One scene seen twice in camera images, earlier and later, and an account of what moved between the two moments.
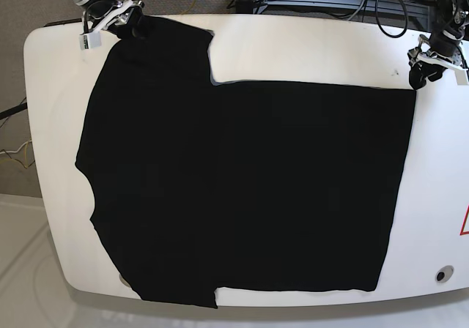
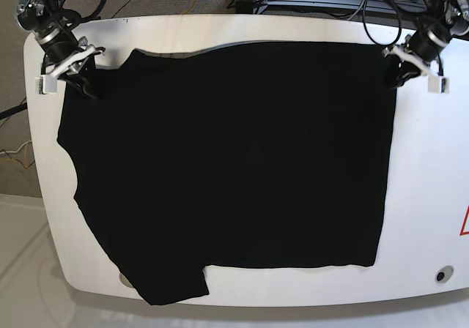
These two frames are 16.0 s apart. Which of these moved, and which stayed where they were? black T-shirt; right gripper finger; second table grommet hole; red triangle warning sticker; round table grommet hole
Moved: black T-shirt; right gripper finger
Stayed: round table grommet hole; second table grommet hole; red triangle warning sticker
